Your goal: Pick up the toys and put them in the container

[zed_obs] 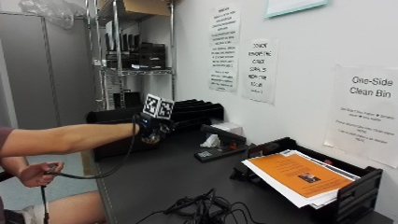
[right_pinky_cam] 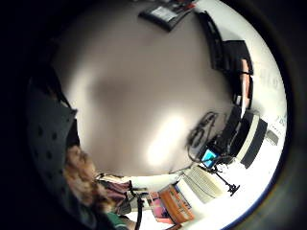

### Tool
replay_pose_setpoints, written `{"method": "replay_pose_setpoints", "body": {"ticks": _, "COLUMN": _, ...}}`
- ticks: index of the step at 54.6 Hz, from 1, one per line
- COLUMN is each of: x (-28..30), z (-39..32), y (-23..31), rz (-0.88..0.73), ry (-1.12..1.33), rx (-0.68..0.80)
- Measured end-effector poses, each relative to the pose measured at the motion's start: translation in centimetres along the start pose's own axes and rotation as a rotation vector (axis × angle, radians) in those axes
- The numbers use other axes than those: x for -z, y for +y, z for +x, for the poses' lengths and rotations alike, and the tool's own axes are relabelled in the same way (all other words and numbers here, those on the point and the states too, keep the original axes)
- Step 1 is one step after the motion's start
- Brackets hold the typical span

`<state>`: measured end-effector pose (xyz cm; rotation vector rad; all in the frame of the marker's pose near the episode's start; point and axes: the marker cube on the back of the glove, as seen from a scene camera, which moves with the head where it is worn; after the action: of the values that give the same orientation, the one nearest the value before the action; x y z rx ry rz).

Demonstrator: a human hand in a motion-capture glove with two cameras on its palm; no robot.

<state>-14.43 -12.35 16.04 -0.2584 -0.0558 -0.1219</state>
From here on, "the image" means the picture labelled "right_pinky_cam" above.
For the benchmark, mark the the person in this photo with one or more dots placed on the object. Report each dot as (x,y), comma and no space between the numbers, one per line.
(86,179)

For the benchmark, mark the pink book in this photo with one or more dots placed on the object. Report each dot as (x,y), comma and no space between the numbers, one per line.
(158,207)

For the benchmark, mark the orange box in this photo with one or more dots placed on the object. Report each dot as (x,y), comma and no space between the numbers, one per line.
(177,204)

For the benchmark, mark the white keyboard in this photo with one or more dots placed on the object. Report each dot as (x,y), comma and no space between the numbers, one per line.
(203,183)

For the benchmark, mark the small device with blue screen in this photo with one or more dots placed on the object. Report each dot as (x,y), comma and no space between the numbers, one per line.
(210,157)

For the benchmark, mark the black box with white label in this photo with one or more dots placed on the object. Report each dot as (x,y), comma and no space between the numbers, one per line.
(164,14)

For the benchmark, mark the black mini tripod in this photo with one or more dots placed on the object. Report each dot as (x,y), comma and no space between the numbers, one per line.
(225,180)

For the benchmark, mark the black office chair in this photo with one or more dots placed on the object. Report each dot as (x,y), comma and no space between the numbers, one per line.
(231,60)

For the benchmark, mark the black and white striped case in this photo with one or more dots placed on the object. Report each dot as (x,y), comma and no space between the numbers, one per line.
(251,137)

